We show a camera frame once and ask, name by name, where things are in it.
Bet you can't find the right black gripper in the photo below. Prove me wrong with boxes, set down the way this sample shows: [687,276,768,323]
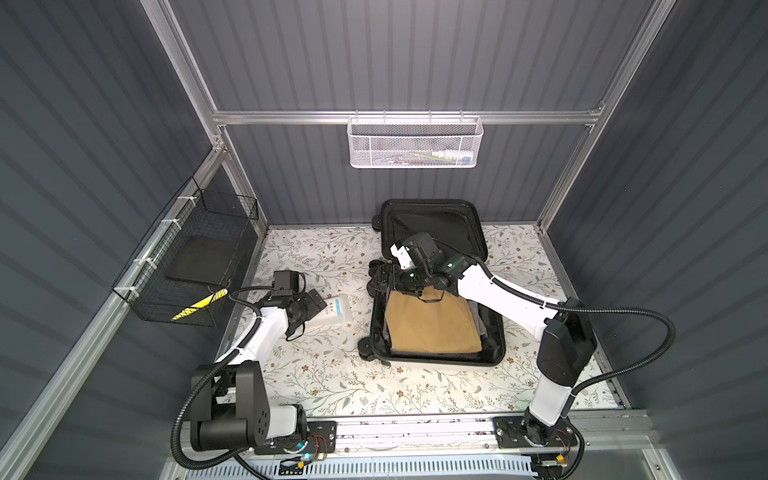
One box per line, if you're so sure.
[368,264,429,295]

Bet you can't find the white toiletry pouch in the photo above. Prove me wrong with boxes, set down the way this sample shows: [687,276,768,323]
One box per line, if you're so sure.
[308,294,353,328]

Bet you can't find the tan shorts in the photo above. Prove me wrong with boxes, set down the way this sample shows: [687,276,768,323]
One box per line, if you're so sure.
[385,287,482,354]

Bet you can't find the black hard-shell suitcase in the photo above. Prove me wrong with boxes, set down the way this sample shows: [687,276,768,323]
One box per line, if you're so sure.
[358,199,506,368]

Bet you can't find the grey towel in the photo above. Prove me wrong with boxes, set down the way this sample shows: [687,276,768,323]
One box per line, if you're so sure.
[468,301,488,339]

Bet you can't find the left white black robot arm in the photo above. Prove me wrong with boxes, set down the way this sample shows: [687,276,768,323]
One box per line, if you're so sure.
[186,289,327,452]

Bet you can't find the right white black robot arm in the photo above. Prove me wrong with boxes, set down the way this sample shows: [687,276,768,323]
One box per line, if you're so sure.
[394,247,596,446]

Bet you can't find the floral table cloth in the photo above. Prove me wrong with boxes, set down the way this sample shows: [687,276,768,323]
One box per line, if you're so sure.
[246,227,539,417]

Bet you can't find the yellow black striped item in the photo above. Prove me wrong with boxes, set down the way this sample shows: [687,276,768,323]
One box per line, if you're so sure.
[171,288,229,322]

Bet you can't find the white perforated vent panel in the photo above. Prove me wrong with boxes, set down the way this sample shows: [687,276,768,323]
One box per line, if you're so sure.
[185,458,538,480]

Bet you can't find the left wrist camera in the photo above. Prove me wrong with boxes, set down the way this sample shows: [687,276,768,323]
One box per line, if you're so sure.
[272,270,306,297]

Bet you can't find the black wire mesh basket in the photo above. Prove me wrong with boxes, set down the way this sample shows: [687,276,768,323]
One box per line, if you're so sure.
[113,180,259,327]

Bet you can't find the white wire mesh basket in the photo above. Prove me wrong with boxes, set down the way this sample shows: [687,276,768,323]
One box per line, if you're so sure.
[346,114,484,169]

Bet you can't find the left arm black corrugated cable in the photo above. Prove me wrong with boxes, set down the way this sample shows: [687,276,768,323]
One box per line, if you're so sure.
[170,284,283,480]

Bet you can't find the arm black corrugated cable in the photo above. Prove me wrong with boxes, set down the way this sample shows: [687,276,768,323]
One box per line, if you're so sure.
[473,251,677,397]
[170,284,283,480]

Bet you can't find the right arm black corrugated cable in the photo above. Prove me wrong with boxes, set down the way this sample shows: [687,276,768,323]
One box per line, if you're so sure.
[473,251,677,397]

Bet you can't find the aluminium mounting rail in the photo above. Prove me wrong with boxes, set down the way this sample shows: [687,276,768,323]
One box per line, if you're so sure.
[173,410,655,460]

